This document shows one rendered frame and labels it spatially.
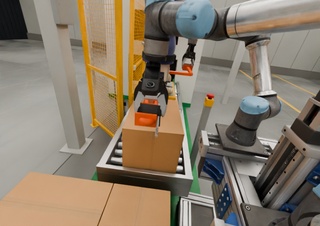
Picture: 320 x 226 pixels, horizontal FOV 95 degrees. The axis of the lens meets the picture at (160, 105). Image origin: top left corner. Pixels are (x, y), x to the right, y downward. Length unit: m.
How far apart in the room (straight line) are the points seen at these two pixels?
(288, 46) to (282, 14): 10.59
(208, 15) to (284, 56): 10.69
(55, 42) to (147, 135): 1.23
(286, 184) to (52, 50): 1.87
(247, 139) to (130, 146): 0.69
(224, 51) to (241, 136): 9.09
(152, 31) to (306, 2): 0.31
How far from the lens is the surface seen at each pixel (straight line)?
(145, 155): 1.09
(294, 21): 0.40
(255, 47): 0.98
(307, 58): 11.65
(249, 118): 0.83
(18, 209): 1.29
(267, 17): 0.41
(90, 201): 1.16
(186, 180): 1.20
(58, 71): 1.82
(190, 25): 0.35
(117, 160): 1.33
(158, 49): 0.44
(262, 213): 0.67
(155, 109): 0.52
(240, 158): 0.96
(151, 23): 0.44
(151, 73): 0.43
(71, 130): 2.12
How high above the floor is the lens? 1.52
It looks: 27 degrees down
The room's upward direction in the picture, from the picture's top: 7 degrees clockwise
